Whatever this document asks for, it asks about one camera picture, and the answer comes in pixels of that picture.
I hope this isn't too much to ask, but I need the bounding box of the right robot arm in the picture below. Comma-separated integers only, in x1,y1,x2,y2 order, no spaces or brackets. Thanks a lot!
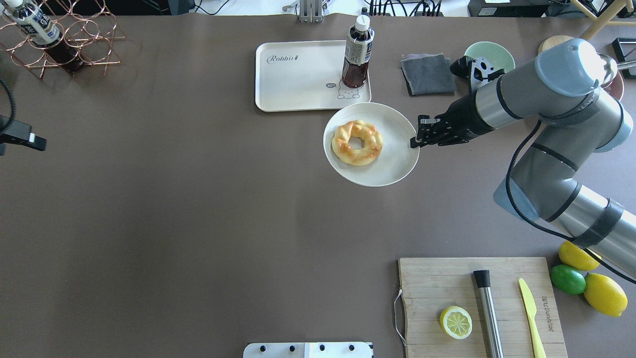
410,38,636,276

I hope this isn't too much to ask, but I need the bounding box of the yellow lemon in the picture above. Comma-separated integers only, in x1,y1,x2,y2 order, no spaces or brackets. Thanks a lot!
558,241,600,271
583,273,629,317

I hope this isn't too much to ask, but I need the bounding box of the pink ice bowl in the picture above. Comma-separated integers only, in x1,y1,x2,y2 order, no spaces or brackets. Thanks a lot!
598,54,624,100

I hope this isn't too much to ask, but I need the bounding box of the grey folded cloth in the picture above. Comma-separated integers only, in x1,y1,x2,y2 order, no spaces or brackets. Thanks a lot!
400,54,456,96

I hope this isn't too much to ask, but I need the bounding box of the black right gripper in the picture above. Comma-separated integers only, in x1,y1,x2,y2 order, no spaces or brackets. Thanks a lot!
410,91,495,149

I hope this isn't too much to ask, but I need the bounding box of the yellow lemon lower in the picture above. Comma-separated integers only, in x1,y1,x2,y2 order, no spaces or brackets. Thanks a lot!
583,273,629,317

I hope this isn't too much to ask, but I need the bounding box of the dark tea bottle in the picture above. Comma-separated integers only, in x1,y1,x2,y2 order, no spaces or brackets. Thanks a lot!
341,14,375,88

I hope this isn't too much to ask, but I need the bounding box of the yellow lemon upper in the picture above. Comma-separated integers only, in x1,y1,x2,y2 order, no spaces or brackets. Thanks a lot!
558,241,600,271

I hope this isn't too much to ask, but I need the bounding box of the half lemon slice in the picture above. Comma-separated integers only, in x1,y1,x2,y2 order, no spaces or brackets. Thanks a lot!
439,305,473,340

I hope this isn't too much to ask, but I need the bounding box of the bottle in wire rack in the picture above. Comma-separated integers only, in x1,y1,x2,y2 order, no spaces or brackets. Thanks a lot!
2,0,84,73

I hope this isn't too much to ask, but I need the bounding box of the green lime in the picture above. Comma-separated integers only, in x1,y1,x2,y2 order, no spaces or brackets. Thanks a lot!
550,265,586,295

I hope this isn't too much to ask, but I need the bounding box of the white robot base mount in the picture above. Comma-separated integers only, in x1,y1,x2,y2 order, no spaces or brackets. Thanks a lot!
242,342,374,358

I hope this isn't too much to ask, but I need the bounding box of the mint green bowl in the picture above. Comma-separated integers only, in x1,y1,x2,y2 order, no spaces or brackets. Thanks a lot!
464,41,516,73

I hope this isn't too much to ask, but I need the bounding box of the yellow plastic knife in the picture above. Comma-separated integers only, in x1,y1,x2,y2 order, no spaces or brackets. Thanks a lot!
518,278,547,358

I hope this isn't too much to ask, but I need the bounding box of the glazed twisted donut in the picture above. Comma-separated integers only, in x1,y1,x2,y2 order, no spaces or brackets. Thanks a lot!
331,120,384,166

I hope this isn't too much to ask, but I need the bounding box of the cream rabbit tray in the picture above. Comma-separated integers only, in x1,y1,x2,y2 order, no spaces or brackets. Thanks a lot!
255,40,372,112

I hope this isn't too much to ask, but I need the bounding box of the white round plate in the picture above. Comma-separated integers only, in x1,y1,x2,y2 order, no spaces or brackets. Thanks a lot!
324,102,419,186

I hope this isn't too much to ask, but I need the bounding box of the copper wire bottle rack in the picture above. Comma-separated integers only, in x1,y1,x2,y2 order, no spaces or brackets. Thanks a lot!
1,0,126,79

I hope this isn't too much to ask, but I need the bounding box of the wooden cutting board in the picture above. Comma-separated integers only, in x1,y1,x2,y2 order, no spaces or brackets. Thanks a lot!
399,258,568,358

